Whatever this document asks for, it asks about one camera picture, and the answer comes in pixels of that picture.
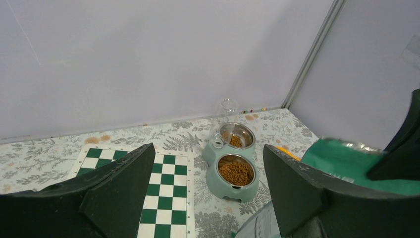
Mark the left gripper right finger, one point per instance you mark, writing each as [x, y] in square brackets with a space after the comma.
[309, 203]

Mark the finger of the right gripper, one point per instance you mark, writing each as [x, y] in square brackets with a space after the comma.
[402, 154]

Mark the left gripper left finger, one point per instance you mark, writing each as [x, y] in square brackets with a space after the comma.
[104, 203]

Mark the green pet food bag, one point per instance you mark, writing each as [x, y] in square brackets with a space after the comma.
[341, 159]

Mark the orange plastic scoop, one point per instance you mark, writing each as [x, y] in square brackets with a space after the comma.
[285, 151]

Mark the brown pet food kibble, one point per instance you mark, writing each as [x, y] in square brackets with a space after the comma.
[234, 172]

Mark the teal double pet feeder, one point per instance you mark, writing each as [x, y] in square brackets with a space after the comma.
[232, 173]

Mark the green white chessboard mat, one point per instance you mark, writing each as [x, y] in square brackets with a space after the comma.
[169, 201]

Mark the floral tablecloth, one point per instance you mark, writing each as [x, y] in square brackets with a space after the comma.
[37, 164]

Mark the near steel bowl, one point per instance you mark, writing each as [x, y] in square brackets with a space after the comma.
[235, 170]

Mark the steel bowl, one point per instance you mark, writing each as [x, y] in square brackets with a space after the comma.
[235, 170]
[237, 135]

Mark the far steel bowl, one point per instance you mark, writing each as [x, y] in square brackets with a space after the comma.
[237, 135]

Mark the clear water bottle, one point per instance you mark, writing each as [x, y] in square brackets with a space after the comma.
[223, 122]

